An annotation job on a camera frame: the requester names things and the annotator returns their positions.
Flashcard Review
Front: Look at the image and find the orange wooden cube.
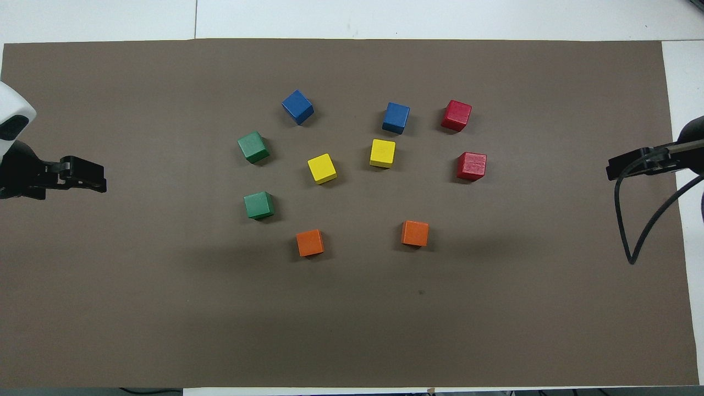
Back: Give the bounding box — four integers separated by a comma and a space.
401, 220, 430, 248
296, 229, 325, 257

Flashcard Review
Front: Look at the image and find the blue wooden cube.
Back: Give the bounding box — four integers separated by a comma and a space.
282, 90, 315, 126
382, 102, 411, 135

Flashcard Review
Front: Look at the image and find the brown paper mat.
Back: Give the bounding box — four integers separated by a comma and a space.
0, 37, 700, 389

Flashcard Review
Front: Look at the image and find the yellow wooden cube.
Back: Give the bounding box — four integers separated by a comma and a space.
370, 139, 397, 169
307, 153, 338, 185

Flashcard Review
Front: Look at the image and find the red wooden cube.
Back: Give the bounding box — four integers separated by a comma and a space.
456, 152, 487, 182
441, 100, 472, 133

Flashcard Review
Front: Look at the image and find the black left base cable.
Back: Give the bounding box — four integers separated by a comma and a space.
118, 387, 183, 396

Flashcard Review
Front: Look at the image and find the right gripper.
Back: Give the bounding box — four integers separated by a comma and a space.
606, 115, 704, 182

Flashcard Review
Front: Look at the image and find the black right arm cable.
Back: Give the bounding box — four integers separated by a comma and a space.
614, 154, 704, 266

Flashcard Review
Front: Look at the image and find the green wooden cube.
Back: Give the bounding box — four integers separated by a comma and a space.
237, 131, 271, 164
244, 191, 275, 221

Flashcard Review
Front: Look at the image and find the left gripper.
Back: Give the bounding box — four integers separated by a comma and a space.
0, 81, 108, 200

